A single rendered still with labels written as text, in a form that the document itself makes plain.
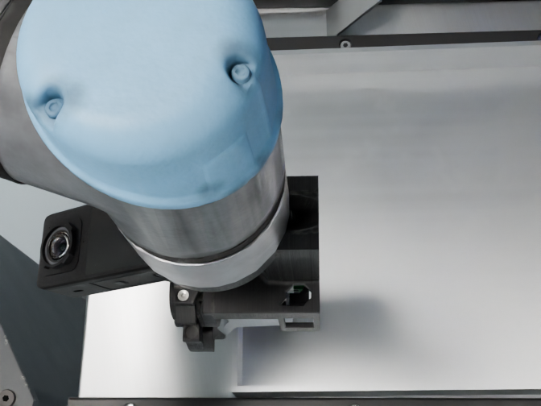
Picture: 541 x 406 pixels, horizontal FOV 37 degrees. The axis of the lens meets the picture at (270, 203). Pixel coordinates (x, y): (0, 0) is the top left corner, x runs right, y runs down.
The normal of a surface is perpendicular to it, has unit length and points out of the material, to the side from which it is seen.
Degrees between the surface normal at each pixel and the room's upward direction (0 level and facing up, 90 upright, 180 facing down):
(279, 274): 90
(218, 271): 89
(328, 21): 55
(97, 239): 30
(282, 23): 0
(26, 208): 0
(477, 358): 0
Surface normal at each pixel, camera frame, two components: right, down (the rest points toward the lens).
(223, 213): 0.51, 0.80
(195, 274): -0.06, 0.94
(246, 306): -0.06, -0.33
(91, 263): -0.56, -0.30
